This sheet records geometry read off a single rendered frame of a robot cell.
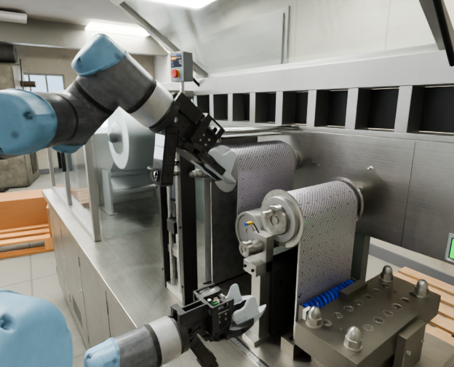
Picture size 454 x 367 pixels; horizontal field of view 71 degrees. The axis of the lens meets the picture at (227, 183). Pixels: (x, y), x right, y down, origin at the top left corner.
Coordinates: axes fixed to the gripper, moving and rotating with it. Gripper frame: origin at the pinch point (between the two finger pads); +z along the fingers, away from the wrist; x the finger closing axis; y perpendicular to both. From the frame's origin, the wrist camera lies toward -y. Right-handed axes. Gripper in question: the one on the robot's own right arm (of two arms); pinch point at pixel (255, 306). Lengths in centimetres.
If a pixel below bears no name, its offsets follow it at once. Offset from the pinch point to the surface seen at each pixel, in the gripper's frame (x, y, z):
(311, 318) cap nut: -7.1, -3.9, 11.1
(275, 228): 5.8, 14.1, 11.5
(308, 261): -0.2, 5.5, 17.8
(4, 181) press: 661, -95, -31
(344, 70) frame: 14, 54, 46
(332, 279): -0.2, -3.5, 28.8
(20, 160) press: 653, -57, -2
